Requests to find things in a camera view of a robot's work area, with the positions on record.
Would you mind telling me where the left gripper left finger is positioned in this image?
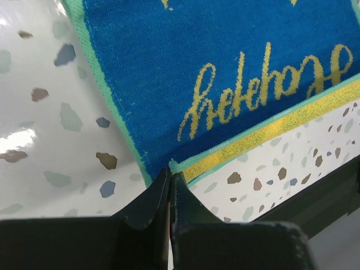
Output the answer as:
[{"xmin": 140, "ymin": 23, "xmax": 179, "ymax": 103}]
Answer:
[{"xmin": 1, "ymin": 168, "xmax": 171, "ymax": 269}]

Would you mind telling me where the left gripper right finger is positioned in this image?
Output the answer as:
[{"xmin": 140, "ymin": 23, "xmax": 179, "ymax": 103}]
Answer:
[{"xmin": 170, "ymin": 174, "xmax": 317, "ymax": 269}]

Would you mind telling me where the yellow green patterned towel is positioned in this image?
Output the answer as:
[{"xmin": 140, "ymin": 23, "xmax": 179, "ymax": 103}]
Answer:
[{"xmin": 63, "ymin": 1, "xmax": 359, "ymax": 185}]

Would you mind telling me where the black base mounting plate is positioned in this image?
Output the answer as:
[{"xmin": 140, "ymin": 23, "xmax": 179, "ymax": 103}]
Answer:
[{"xmin": 256, "ymin": 156, "xmax": 359, "ymax": 239}]

